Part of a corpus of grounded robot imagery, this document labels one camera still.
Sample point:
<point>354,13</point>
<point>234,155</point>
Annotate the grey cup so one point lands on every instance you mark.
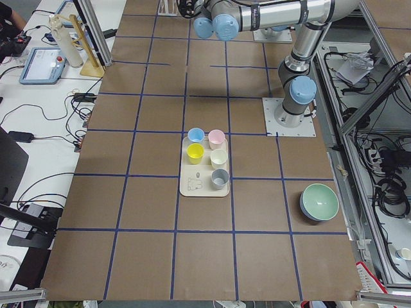
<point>219,178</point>

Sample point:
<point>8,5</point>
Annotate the light blue cup rear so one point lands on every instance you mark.
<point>196,135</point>

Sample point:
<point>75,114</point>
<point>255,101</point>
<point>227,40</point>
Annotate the wooden mug tree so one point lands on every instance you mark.
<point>91,67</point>

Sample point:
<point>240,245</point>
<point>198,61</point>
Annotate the white wire cup rack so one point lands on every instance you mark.
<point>167,8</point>

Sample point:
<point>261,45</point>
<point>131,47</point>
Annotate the blue teach pendant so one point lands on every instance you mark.
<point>44,66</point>

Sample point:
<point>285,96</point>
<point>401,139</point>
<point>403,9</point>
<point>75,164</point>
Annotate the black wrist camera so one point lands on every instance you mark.
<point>186,8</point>

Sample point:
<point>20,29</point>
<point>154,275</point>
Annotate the white cylindrical bottle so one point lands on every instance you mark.
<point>64,41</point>

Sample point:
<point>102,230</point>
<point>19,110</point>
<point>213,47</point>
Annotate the pink cup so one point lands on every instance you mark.
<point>216,139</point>

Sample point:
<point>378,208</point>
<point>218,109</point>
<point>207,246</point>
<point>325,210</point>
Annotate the aluminium frame post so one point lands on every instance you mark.
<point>89,19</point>

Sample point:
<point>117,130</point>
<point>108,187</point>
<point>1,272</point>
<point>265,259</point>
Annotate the yellow cup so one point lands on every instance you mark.
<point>195,153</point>

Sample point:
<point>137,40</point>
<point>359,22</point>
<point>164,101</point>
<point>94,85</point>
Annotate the green and blue bowl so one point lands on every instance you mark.
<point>319,202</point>

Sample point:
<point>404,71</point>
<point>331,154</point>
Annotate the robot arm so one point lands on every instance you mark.
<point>226,19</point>

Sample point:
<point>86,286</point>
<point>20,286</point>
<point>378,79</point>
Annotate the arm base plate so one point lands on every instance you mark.
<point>305,125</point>
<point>280,35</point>

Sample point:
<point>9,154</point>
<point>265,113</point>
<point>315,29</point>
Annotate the beige plastic tray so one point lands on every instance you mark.
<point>195,179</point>

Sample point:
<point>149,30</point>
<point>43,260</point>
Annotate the cream white cup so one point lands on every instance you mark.
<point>219,158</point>

